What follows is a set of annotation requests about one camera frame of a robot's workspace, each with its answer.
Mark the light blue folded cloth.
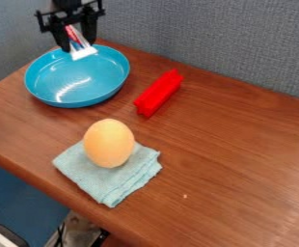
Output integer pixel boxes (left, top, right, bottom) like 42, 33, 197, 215
54, 142, 163, 208

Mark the red plastic block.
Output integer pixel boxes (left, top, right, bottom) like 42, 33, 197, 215
134, 69, 183, 118

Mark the white toothpaste tube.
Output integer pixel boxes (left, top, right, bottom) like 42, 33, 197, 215
65, 25, 98, 61

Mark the metal table leg base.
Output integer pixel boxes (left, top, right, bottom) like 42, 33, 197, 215
45, 211, 110, 247

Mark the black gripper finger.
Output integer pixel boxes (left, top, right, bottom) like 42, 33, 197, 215
82, 13, 98, 43
51, 22, 71, 52

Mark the blue plate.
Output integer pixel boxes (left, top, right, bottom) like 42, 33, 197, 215
25, 44, 131, 108

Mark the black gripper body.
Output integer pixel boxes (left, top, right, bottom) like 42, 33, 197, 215
35, 0, 106, 33

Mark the orange egg-shaped ball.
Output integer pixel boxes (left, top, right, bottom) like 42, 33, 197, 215
83, 119, 135, 168

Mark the black cable under table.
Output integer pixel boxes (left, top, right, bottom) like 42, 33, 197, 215
57, 221, 67, 247

